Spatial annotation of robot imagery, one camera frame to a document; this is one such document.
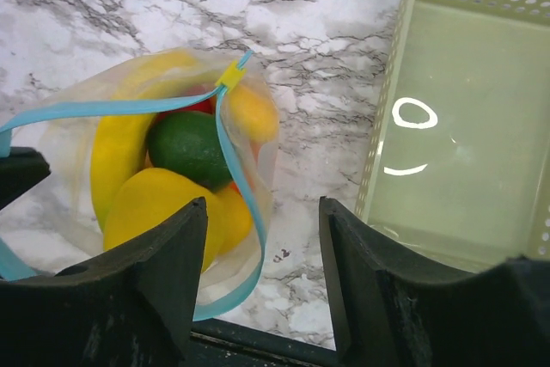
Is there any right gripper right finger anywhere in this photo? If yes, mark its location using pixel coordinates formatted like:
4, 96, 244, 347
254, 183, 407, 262
319, 197, 549, 366

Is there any yellow orange mango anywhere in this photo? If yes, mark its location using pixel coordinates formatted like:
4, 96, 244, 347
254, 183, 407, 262
226, 84, 279, 143

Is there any pale green plastic basket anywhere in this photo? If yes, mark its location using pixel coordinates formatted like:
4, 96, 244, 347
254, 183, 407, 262
355, 0, 549, 272

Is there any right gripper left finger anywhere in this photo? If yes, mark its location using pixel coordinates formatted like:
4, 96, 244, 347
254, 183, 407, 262
1, 199, 207, 366

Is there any clear zip top bag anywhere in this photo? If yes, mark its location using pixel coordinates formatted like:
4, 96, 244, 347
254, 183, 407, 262
1, 48, 278, 321

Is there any yellow banana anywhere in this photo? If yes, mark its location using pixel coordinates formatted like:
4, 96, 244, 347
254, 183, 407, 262
89, 51, 198, 229

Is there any red apple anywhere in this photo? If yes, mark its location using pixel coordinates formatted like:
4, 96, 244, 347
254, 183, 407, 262
154, 85, 214, 124

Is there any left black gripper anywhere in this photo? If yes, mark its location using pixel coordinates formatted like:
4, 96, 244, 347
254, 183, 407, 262
0, 147, 51, 209

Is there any green avocado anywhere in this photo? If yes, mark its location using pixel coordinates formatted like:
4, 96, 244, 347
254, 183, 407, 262
146, 112, 232, 192

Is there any yellow lemon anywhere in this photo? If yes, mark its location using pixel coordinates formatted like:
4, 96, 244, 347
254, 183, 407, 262
103, 168, 225, 272
217, 182, 253, 255

